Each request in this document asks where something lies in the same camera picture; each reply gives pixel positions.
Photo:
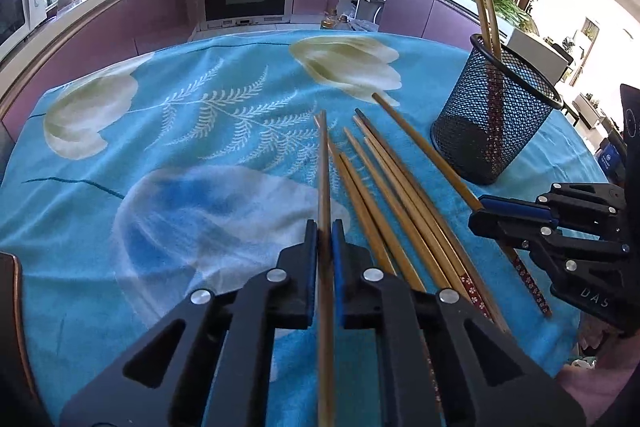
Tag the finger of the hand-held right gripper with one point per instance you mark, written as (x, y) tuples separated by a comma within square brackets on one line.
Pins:
[(515, 206), (500, 227)]

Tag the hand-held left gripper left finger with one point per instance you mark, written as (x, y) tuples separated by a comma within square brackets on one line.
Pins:
[(312, 257)]

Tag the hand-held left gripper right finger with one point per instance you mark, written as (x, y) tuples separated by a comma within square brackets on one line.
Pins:
[(336, 267)]

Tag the black mesh utensil holder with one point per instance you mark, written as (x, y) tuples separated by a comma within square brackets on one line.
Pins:
[(480, 142)]

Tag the bunch of wooden chopsticks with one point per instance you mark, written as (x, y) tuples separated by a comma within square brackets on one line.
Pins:
[(417, 227)]

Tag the pink buttoned garment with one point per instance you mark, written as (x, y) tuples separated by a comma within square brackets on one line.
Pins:
[(600, 382)]

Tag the white box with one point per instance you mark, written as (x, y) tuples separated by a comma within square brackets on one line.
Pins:
[(540, 49)]

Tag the blue floral tablecloth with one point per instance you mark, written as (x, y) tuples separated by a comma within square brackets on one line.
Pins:
[(150, 147)]

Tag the green leafy vegetables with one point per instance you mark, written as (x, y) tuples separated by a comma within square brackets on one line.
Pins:
[(505, 4)]

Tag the cooking oil bottles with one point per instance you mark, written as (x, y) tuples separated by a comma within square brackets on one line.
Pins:
[(336, 21)]

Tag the purple kitchen cabinets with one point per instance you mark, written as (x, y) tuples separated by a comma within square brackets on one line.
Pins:
[(140, 12)]

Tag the brown chair back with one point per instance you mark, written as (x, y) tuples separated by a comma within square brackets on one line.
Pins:
[(12, 332)]

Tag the white microwave oven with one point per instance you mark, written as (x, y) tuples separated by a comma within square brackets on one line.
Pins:
[(20, 7)]

